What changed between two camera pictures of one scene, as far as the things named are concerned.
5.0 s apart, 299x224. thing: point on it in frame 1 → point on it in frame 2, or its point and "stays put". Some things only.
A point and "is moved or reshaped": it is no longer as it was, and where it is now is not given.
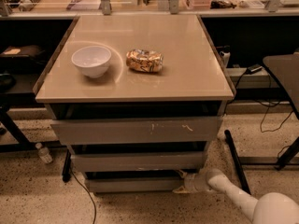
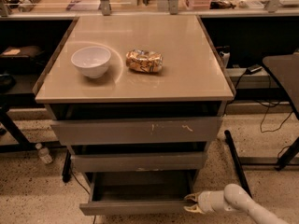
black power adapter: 253,68 stays put
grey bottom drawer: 133,184 is moved or reshaped
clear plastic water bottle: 44,153 stays put
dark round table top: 286,69 stays put
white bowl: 92,60 stays put
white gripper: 189,182 → 205,202
